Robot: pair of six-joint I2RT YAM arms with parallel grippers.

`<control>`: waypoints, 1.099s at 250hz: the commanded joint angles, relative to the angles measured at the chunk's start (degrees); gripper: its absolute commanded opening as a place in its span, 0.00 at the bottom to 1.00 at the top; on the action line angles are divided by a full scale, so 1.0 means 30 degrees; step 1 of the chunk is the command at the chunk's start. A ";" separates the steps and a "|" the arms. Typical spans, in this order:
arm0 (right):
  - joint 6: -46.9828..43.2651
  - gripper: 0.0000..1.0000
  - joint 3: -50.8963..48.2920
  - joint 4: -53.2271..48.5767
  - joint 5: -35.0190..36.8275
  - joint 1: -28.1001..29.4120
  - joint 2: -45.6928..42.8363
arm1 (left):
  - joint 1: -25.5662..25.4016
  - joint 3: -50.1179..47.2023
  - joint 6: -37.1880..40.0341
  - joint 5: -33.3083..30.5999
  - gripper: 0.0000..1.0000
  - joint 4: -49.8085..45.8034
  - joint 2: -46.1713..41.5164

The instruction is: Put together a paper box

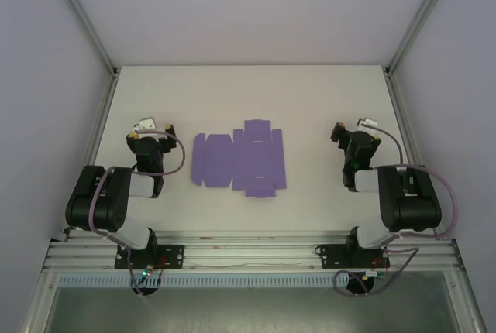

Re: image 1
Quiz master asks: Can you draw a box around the purple paper box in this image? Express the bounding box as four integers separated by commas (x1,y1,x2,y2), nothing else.
191,118,288,199

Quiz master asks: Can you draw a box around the grey metal sheet panel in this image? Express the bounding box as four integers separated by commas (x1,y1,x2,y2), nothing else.
42,286,464,333

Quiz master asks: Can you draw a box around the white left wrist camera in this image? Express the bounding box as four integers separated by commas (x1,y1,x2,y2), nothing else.
134,116,157,132

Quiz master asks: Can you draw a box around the aluminium table side rail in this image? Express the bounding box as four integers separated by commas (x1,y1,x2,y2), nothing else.
49,71,119,241
385,71,456,241

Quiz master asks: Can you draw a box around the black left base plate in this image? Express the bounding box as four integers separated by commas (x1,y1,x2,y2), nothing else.
114,244,185,270

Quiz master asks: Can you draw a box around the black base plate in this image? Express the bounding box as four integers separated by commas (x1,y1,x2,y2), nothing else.
315,243,391,270
114,244,185,270

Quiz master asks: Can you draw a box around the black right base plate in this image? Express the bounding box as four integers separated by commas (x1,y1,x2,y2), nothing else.
315,243,391,270

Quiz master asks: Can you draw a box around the aluminium frame post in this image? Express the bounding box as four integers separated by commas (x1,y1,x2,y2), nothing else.
46,0,119,77
385,0,460,77

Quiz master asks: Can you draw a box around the aluminium mounting rail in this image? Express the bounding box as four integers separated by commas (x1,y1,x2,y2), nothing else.
42,232,464,272

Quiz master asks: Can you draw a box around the slotted grey cable duct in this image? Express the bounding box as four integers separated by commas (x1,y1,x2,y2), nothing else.
57,273,388,288

